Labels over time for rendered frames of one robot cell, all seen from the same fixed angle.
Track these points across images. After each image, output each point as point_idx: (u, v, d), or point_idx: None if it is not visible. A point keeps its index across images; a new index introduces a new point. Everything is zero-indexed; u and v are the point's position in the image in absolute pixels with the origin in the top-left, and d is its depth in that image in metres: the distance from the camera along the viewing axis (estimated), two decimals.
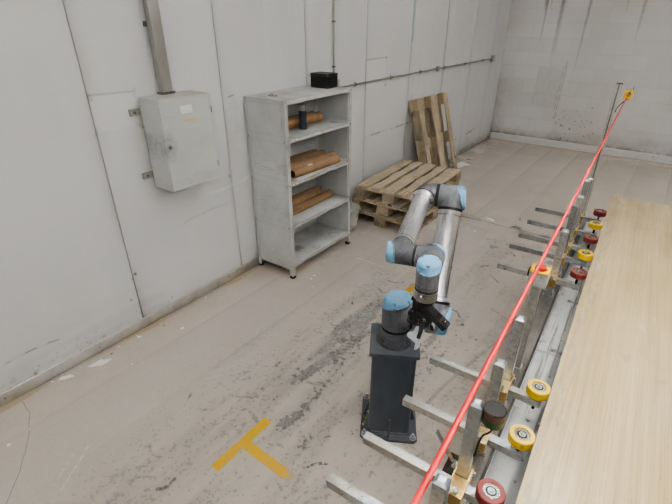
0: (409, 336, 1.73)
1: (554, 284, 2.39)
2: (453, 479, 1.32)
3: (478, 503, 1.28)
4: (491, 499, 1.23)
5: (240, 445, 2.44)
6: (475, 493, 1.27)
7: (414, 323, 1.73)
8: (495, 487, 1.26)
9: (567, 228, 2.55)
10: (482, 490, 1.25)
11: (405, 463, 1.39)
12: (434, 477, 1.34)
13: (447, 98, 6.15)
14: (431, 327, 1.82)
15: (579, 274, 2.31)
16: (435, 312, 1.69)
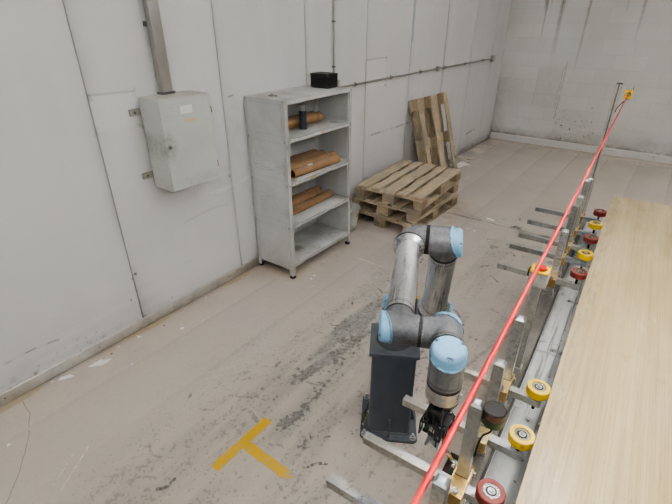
0: (439, 449, 1.22)
1: (554, 284, 2.39)
2: (453, 479, 1.32)
3: (478, 503, 1.28)
4: (491, 499, 1.23)
5: (240, 445, 2.44)
6: (475, 493, 1.27)
7: (446, 435, 1.19)
8: (495, 487, 1.26)
9: (567, 228, 2.55)
10: (482, 490, 1.25)
11: (405, 463, 1.39)
12: (434, 477, 1.34)
13: (447, 98, 6.15)
14: (432, 441, 1.27)
15: (579, 274, 2.31)
16: None
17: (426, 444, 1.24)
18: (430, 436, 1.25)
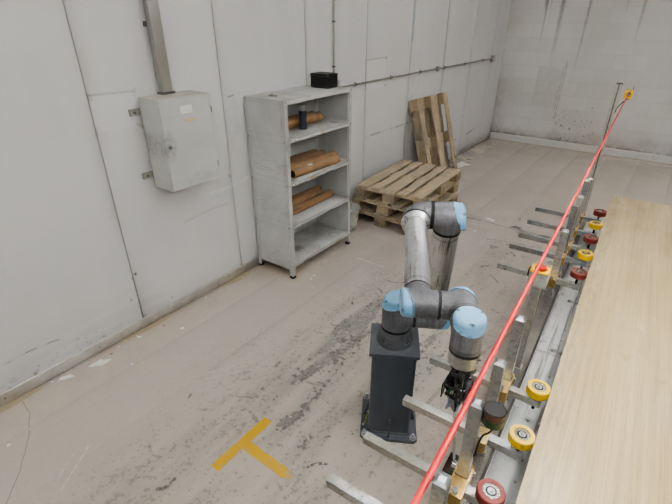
0: (459, 411, 1.34)
1: (554, 284, 2.39)
2: (453, 479, 1.32)
3: (478, 503, 1.28)
4: (491, 499, 1.23)
5: (240, 445, 2.44)
6: (475, 493, 1.27)
7: (466, 398, 1.30)
8: (495, 487, 1.26)
9: (567, 228, 2.55)
10: (482, 490, 1.25)
11: (405, 463, 1.39)
12: (434, 477, 1.34)
13: (447, 98, 6.15)
14: (452, 406, 1.39)
15: (579, 274, 2.31)
16: None
17: (447, 408, 1.36)
18: (450, 401, 1.37)
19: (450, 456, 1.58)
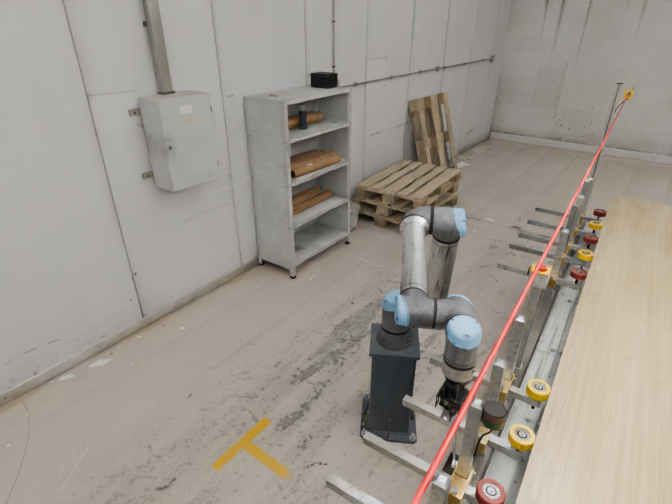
0: (454, 422, 1.31)
1: (554, 284, 2.39)
2: (453, 479, 1.32)
3: (478, 503, 1.28)
4: (491, 499, 1.23)
5: (240, 445, 2.44)
6: (475, 493, 1.27)
7: (461, 408, 1.28)
8: (495, 487, 1.26)
9: (567, 228, 2.55)
10: (482, 490, 1.25)
11: (405, 463, 1.39)
12: (434, 477, 1.34)
13: (447, 98, 6.15)
14: (447, 416, 1.36)
15: (579, 274, 2.31)
16: None
17: (442, 418, 1.33)
18: (445, 411, 1.34)
19: (450, 456, 1.58)
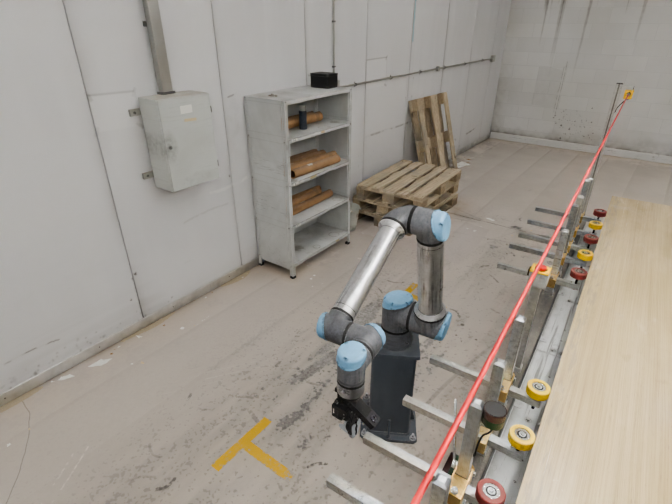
0: (341, 428, 1.50)
1: (554, 284, 2.39)
2: (453, 479, 1.32)
3: (478, 503, 1.28)
4: (491, 499, 1.23)
5: (240, 445, 2.44)
6: (475, 493, 1.27)
7: (339, 418, 1.46)
8: (495, 487, 1.26)
9: (567, 228, 2.55)
10: (482, 490, 1.25)
11: (405, 463, 1.39)
12: (434, 477, 1.34)
13: (447, 98, 6.15)
14: None
15: (579, 274, 2.31)
16: (362, 406, 1.42)
17: None
18: None
19: (450, 456, 1.58)
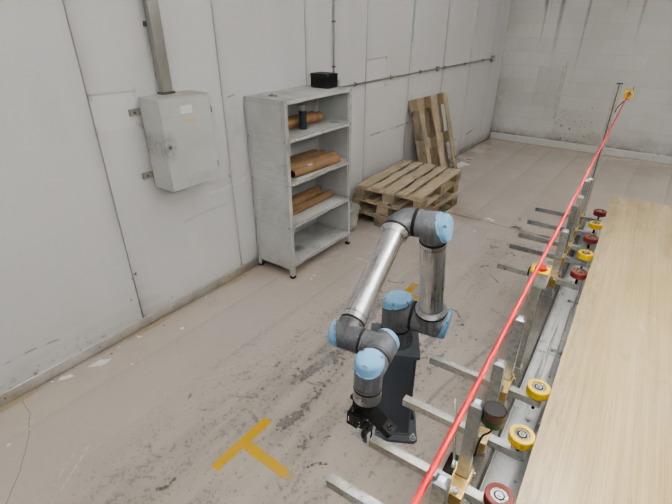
0: (355, 435, 1.47)
1: (554, 284, 2.39)
2: (453, 479, 1.32)
3: None
4: (499, 503, 1.22)
5: (240, 445, 2.44)
6: (483, 497, 1.26)
7: (354, 425, 1.43)
8: (503, 491, 1.25)
9: (567, 228, 2.55)
10: (490, 494, 1.24)
11: (412, 467, 1.38)
12: None
13: (447, 98, 6.15)
14: None
15: (579, 274, 2.31)
16: (379, 415, 1.39)
17: None
18: None
19: (450, 456, 1.58)
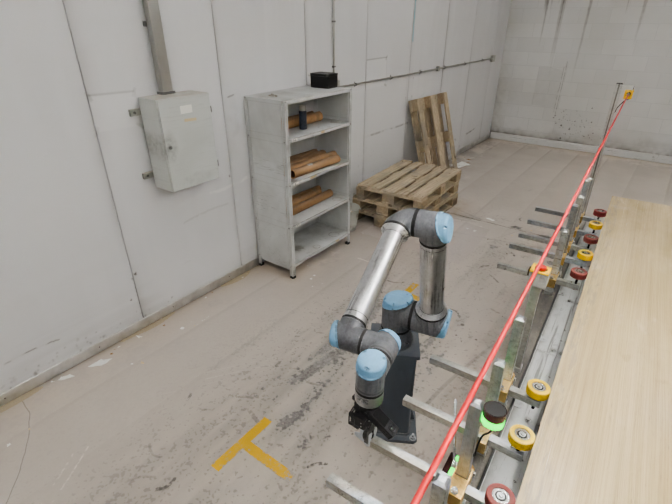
0: (357, 436, 1.47)
1: (554, 284, 2.39)
2: (453, 479, 1.32)
3: None
4: None
5: (240, 445, 2.44)
6: (484, 498, 1.26)
7: (356, 426, 1.43)
8: (504, 492, 1.25)
9: (567, 228, 2.55)
10: (491, 495, 1.24)
11: (413, 468, 1.38)
12: None
13: (447, 98, 6.15)
14: None
15: (579, 274, 2.31)
16: (380, 415, 1.39)
17: None
18: None
19: (450, 456, 1.58)
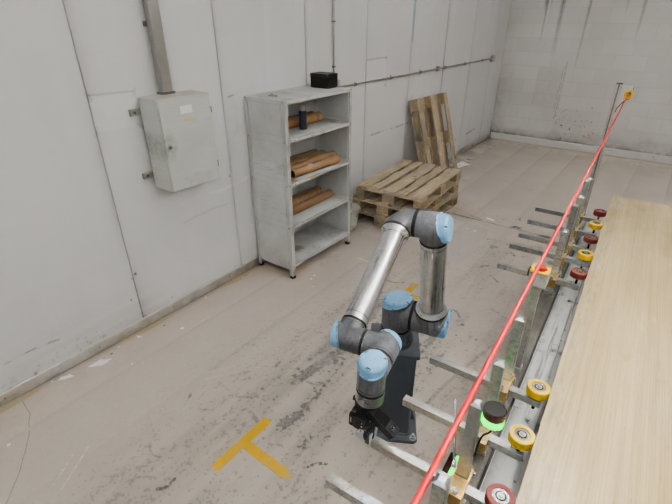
0: (357, 436, 1.47)
1: (554, 284, 2.39)
2: (453, 479, 1.32)
3: None
4: None
5: (240, 445, 2.44)
6: (484, 498, 1.26)
7: (357, 426, 1.43)
8: (504, 492, 1.25)
9: (567, 228, 2.55)
10: (491, 495, 1.24)
11: (414, 468, 1.38)
12: None
13: (447, 98, 6.15)
14: None
15: (579, 274, 2.31)
16: (381, 416, 1.39)
17: None
18: None
19: (450, 456, 1.58)
